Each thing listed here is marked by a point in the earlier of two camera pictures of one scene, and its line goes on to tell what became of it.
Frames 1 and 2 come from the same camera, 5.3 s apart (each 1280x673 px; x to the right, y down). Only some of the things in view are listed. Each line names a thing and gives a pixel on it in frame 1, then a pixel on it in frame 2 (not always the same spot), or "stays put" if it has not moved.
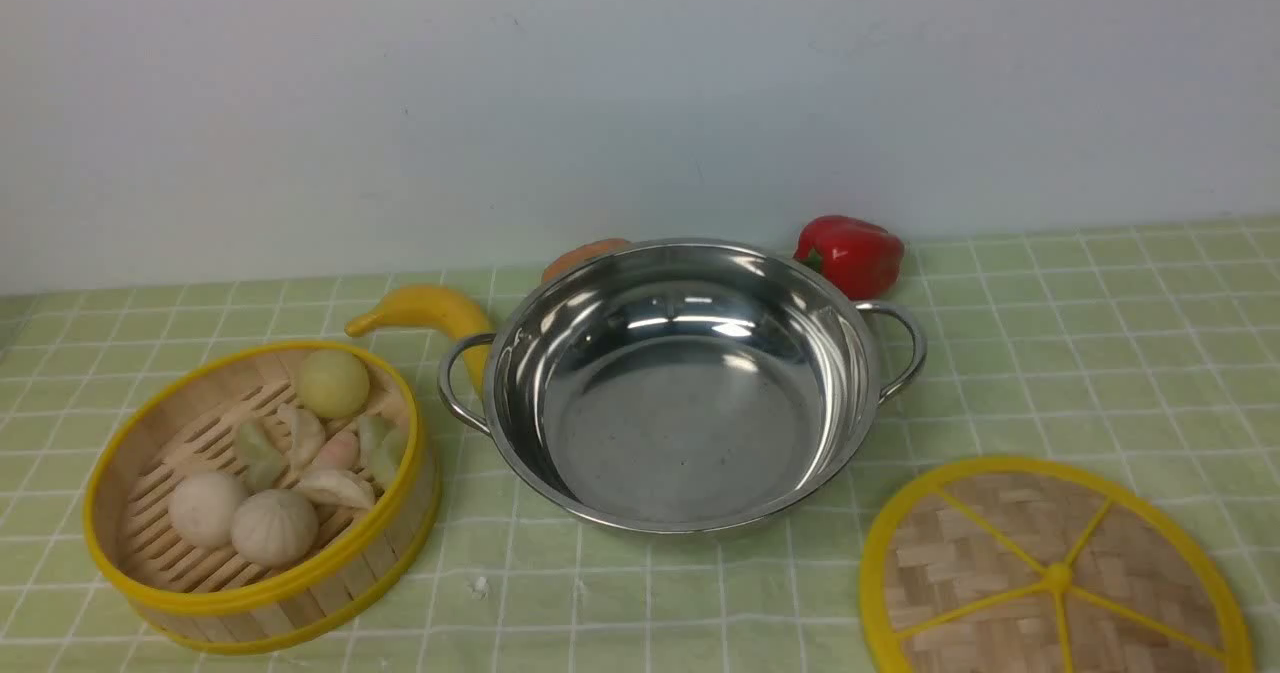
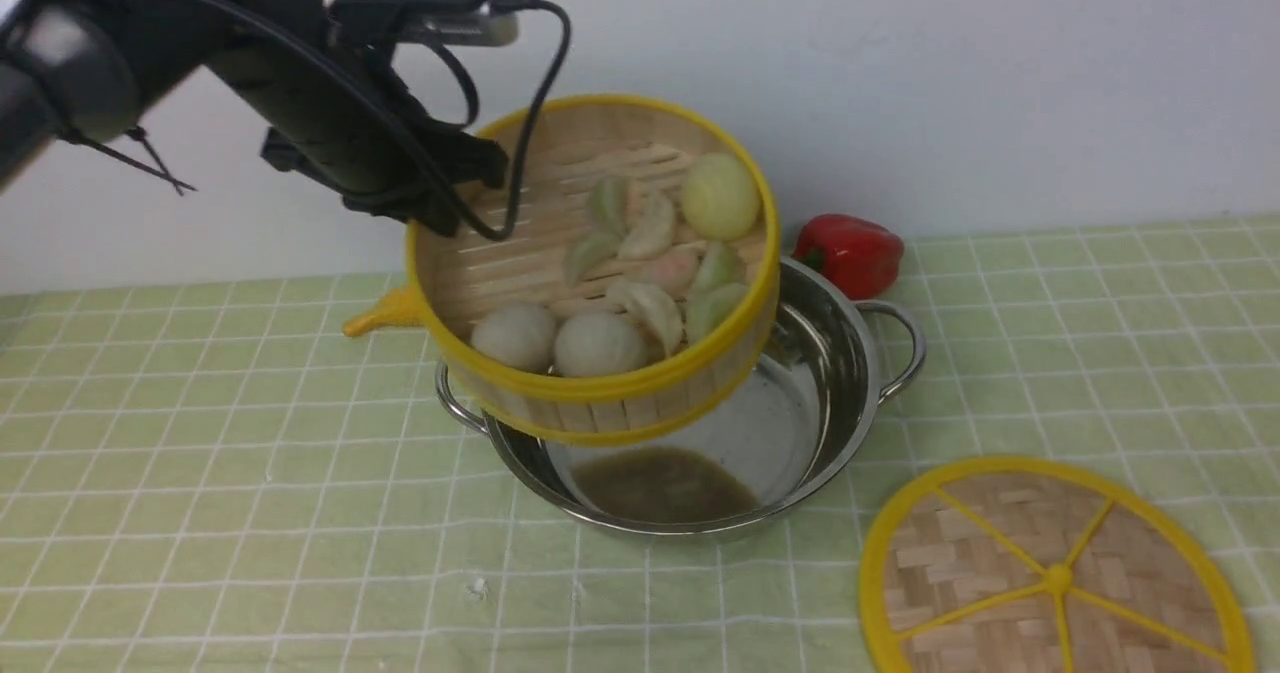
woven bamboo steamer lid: x=1030 y=564 stays put
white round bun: x=201 y=507 -> x=519 y=334
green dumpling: x=383 y=445 -> x=718 y=299
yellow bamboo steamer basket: x=265 y=494 -> x=624 y=279
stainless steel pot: x=682 y=386 stays put
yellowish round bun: x=332 y=383 -> x=721 y=198
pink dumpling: x=339 y=451 -> x=673 y=269
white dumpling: x=298 y=431 -> x=650 y=211
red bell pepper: x=865 y=259 stays put
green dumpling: x=261 y=445 -> x=608 y=197
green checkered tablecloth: x=1150 y=356 stays put
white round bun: x=275 y=528 -> x=598 y=343
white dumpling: x=348 y=487 -> x=653 y=310
